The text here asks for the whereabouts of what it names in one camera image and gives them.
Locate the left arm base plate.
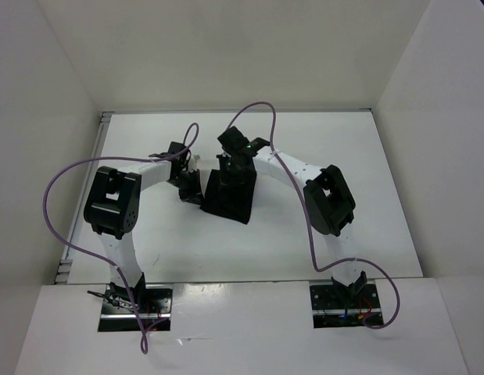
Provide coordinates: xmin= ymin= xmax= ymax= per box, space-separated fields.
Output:
xmin=98 ymin=284 xmax=174 ymax=333

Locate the black skirt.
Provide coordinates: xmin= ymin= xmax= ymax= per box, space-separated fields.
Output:
xmin=200 ymin=170 xmax=256 ymax=224

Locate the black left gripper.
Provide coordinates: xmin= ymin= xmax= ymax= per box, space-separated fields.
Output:
xmin=168 ymin=169 xmax=206 ymax=207

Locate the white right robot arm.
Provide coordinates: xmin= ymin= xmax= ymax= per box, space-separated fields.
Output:
xmin=204 ymin=126 xmax=366 ymax=307

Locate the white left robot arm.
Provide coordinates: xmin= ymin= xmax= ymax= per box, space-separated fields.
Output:
xmin=84 ymin=141 xmax=203 ymax=313

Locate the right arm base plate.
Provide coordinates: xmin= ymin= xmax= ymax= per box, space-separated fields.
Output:
xmin=310 ymin=271 xmax=384 ymax=329

